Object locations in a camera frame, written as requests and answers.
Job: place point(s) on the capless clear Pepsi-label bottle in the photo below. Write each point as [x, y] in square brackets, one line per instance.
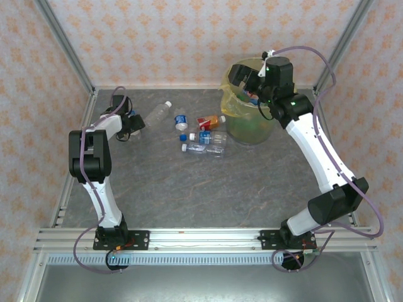
[181, 119]

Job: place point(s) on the grey metal panel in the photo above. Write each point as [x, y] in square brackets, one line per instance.
[201, 283]

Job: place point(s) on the aluminium corner post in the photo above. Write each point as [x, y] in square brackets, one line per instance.
[63, 41]
[343, 41]

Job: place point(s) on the aluminium front mounting rail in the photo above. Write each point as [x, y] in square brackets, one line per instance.
[204, 240]

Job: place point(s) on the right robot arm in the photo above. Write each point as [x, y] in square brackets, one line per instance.
[318, 151]

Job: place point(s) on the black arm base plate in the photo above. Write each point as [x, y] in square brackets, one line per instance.
[267, 239]
[141, 239]

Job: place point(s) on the yellow mesh waste bin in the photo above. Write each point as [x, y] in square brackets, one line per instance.
[248, 135]

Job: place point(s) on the blue bottle cap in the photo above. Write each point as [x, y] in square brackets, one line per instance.
[182, 137]

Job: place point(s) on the aluminium table back rail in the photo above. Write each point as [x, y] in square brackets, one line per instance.
[157, 87]

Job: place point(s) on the ribbed clear bottle white cap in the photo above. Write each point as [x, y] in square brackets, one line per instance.
[157, 114]

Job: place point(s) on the yellow plastic bin liner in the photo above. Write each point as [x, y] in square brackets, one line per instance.
[228, 104]

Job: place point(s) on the blue-label clear bottle white cap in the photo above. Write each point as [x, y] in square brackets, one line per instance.
[204, 137]

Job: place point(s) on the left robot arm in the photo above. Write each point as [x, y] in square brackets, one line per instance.
[91, 151]

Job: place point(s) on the red orange label bottle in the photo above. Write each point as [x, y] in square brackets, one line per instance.
[207, 122]

